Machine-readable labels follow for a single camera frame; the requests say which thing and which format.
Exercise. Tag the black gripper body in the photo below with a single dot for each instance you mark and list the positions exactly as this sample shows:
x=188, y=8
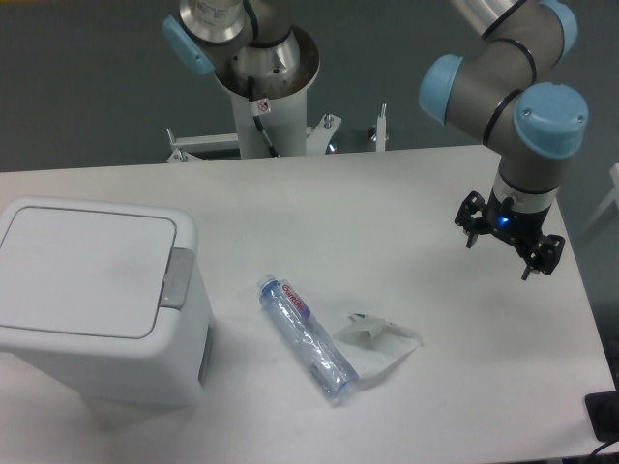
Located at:
x=517, y=218

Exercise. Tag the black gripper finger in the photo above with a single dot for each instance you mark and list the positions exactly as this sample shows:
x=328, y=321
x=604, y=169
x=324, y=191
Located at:
x=471, y=217
x=544, y=256

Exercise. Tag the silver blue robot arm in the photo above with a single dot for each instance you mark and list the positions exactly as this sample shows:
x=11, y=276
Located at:
x=502, y=98

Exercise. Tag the grey trash can push button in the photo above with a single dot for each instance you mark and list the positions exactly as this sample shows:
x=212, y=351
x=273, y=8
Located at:
x=177, y=278

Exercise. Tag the white trash can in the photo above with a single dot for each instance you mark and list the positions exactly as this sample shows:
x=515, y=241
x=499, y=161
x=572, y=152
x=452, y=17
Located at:
x=165, y=367

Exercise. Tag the white trash can lid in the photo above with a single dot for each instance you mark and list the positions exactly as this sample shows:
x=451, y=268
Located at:
x=82, y=272

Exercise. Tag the white object at right edge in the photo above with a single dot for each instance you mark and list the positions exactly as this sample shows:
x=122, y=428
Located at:
x=606, y=210

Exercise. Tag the crumpled white paper wrapper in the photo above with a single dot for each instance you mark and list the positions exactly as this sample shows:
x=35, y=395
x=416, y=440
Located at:
x=372, y=345

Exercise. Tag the black device at table edge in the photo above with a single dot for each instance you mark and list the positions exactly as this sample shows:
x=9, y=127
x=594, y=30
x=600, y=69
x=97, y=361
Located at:
x=602, y=409

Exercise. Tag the clear plastic water bottle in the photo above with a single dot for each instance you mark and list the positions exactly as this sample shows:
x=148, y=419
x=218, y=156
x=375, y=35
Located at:
x=306, y=337

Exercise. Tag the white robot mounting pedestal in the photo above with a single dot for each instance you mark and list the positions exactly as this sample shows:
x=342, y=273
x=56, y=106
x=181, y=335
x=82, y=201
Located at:
x=270, y=85

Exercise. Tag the white metal frame bracket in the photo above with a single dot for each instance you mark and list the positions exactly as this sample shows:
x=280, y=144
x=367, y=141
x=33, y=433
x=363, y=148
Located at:
x=283, y=141

